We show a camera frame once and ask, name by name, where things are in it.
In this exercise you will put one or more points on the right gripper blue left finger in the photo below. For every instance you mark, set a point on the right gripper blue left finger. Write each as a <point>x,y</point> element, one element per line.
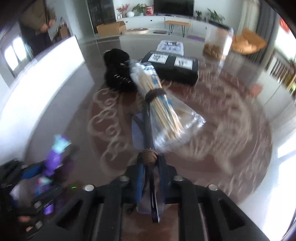
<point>142,194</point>

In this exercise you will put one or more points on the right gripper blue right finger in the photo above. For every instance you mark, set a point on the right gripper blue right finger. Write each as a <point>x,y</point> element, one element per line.
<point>165,178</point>

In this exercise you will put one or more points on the bagged bamboo skewers bundle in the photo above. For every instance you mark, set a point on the bagged bamboo skewers bundle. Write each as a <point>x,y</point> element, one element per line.
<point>173,123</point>

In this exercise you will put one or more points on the black knit glove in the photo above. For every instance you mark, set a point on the black knit glove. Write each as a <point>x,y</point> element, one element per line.
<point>115,58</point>
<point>119,80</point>

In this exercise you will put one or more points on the person's left hand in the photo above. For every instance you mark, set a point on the person's left hand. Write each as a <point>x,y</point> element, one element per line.
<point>26,222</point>

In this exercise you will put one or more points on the black flat box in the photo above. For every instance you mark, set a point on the black flat box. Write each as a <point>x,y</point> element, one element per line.
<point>174,67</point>

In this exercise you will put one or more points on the white packaged box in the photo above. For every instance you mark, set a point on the white packaged box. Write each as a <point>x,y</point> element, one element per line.
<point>173,47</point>

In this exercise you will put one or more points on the clear plastic jar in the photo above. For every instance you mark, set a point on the clear plastic jar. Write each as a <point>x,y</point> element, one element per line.
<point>218,41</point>

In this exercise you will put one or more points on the cardboard box on floor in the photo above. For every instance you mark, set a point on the cardboard box on floor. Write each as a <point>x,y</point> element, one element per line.
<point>112,29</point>

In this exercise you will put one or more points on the wooden bench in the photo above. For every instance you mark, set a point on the wooden bench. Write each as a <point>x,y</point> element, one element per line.
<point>183,26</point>

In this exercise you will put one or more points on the white long tv cabinet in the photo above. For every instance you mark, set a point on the white long tv cabinet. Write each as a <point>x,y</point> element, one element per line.
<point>167,25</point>

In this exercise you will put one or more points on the orange lounge chair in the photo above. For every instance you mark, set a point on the orange lounge chair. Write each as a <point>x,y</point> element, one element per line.
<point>248,42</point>

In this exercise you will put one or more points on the red flower vase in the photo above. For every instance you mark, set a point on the red flower vase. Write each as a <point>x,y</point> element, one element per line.
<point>123,10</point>

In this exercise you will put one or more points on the green potted plant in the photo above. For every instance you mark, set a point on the green potted plant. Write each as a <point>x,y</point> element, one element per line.
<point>140,9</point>

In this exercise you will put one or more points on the dark tall bookcase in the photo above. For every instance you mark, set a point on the dark tall bookcase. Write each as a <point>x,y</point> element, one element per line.
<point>101,12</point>

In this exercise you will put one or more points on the black flat television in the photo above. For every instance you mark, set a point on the black flat television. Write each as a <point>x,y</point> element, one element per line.
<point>174,7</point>

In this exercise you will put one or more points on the person in brown jacket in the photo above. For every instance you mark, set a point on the person in brown jacket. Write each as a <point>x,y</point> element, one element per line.
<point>35,22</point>

